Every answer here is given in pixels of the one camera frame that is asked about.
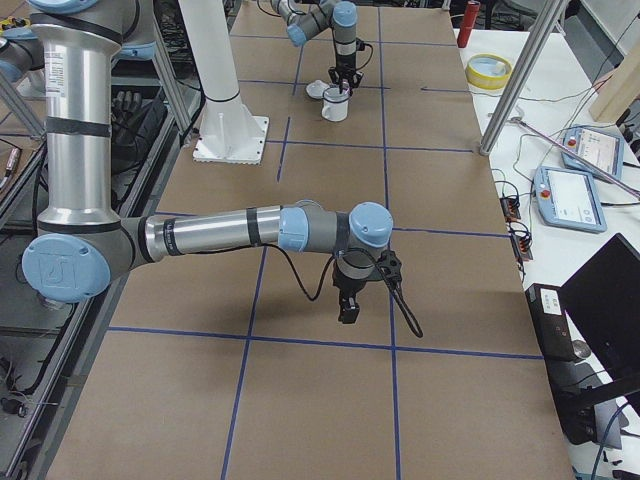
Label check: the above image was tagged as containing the blue teach pendant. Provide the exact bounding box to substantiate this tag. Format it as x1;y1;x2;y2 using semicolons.
563;126;625;180
533;166;607;233

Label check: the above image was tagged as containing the black box with label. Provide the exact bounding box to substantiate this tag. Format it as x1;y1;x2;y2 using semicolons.
525;283;581;362

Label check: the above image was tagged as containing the far blue teach pendant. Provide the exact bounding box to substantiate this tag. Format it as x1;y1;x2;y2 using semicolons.
563;126;625;180

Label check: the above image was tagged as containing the black laptop computer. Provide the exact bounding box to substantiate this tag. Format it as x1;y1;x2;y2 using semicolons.
550;233;639;449

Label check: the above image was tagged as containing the aluminium frame post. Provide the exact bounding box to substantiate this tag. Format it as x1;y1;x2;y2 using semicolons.
479;0;568;156

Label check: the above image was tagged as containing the wooden plank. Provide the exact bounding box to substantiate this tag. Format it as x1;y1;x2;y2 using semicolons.
589;42;639;123

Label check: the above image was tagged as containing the orange black connector module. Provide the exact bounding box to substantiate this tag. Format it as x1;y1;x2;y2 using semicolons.
499;196;521;222

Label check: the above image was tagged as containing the white pedestal column with base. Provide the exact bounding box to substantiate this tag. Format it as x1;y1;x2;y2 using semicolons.
181;1;269;165

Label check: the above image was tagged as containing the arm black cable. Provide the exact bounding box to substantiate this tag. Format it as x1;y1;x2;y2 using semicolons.
353;42;374;72
264;242;425;338

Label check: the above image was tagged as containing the near blue teach pendant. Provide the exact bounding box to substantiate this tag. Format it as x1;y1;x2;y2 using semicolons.
533;166;607;233

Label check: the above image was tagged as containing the yellow tape roll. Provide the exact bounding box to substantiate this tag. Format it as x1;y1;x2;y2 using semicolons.
465;53;513;90

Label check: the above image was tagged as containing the red cylinder bottle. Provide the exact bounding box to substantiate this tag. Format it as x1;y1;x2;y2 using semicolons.
456;0;481;49

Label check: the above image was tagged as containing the clear glass funnel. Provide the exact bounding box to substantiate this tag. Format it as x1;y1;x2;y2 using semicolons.
323;85;351;103

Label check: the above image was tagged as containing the white ceramic lid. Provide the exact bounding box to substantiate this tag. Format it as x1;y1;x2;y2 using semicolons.
305;80;330;100

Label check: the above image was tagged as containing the white enamel mug blue rim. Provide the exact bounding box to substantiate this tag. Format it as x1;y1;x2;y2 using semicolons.
321;99;350;122

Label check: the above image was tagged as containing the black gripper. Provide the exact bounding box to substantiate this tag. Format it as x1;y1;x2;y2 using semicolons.
333;58;356;95
332;265;370;323

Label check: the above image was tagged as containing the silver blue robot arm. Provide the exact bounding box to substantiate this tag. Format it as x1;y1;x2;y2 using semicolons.
256;0;365;96
21;1;393;324

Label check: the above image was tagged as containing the metal reacher grabber stick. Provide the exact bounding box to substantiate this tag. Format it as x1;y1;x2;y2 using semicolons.
507;117;639;199

